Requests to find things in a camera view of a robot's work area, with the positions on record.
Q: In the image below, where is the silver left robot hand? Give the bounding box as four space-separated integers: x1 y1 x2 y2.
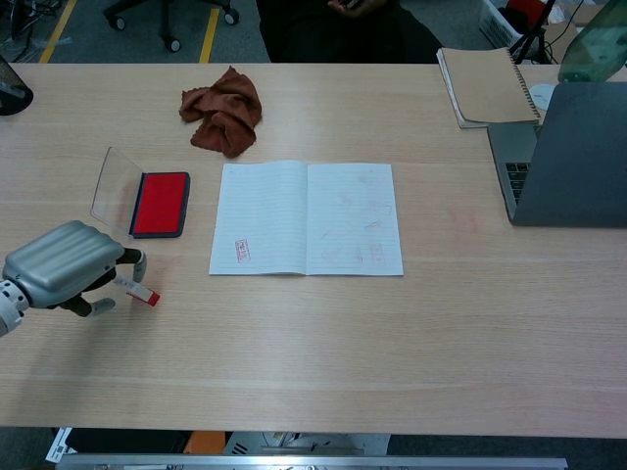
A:
2 219 147 318

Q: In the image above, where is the small red white stamp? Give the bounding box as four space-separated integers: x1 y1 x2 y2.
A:
113 274 162 308

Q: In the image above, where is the red ink pad clear lid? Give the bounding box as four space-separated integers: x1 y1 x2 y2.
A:
89 146 191 240

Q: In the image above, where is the open white lined notebook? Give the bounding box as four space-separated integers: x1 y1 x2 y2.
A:
209 160 405 277

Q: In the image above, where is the brown crumpled cloth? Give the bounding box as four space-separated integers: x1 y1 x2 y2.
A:
178 65 264 160

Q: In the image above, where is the kraft spiral notebook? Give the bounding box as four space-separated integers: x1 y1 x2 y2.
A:
436 46 542 130

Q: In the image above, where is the black stand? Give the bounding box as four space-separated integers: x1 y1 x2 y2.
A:
0 54 34 118

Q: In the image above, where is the orange object under table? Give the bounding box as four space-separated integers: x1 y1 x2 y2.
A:
185 430 227 455

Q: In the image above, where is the black office chair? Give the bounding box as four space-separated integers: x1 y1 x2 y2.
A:
102 0 241 54

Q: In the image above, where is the seated person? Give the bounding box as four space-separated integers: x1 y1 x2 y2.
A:
255 0 442 65

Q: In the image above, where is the white plastic basket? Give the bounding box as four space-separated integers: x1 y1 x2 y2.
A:
478 0 523 50

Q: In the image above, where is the white round disc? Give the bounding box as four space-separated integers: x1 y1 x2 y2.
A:
528 82 557 118

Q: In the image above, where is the black tripod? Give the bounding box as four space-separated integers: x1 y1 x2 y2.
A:
508 0 559 65

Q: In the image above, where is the grey laptop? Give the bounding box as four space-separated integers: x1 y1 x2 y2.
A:
487 81 627 227

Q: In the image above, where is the green transparent plastic bottle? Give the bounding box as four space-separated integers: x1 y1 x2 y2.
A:
557 0 627 83

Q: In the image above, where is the aluminium rail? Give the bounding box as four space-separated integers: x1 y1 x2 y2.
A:
54 454 569 470

